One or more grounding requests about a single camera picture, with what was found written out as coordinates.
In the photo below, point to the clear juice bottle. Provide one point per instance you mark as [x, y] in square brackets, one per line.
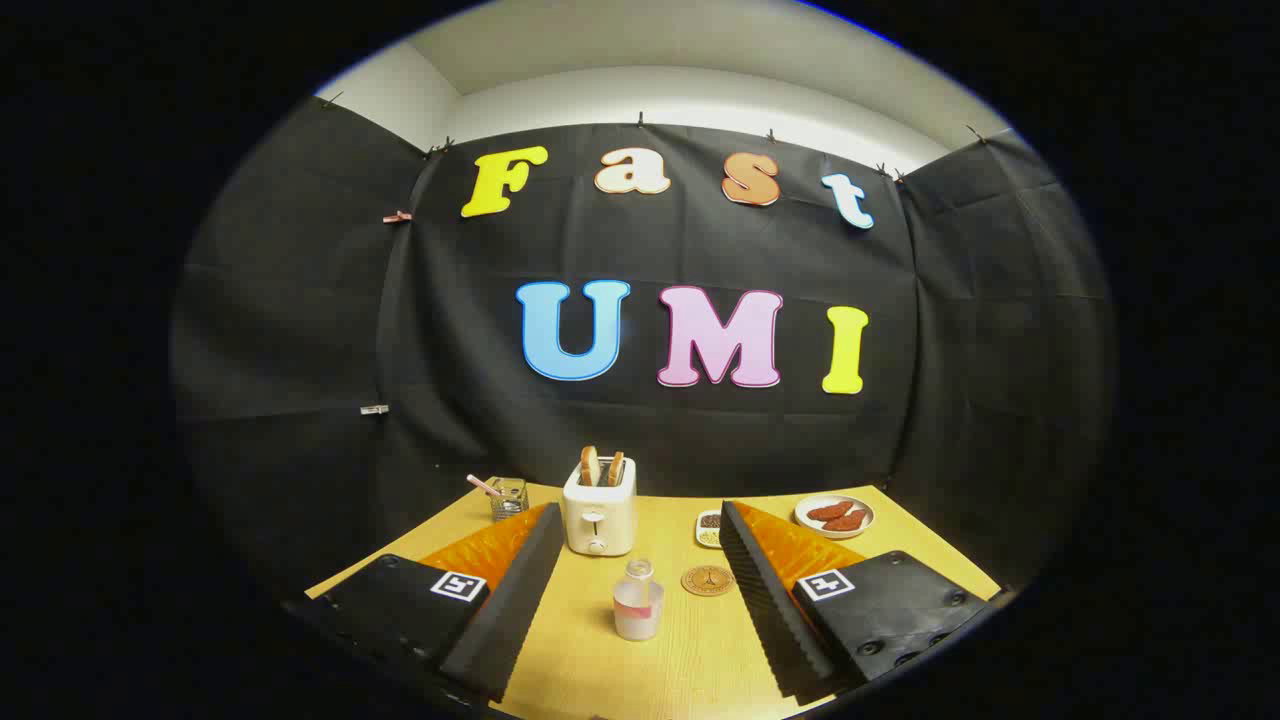
[637, 612]

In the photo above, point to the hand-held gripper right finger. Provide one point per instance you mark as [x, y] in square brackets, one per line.
[770, 610]

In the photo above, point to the white toaster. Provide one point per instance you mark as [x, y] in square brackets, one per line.
[598, 515]

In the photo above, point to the round brown coaster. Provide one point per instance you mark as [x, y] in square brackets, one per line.
[708, 581]

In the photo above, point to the round white plate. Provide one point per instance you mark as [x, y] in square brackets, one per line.
[806, 527]

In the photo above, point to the small white seed dish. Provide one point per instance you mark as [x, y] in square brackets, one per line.
[709, 530]

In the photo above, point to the toast bread slice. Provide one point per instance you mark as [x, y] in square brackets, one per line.
[615, 469]
[590, 466]

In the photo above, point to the square glass holder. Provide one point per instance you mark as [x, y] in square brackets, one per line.
[510, 500]

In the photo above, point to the wooden table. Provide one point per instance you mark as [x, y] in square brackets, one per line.
[680, 670]

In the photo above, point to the red-brown meat piece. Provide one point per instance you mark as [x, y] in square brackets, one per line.
[830, 511]
[848, 521]

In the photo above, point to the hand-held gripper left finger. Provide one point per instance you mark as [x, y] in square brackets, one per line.
[505, 620]

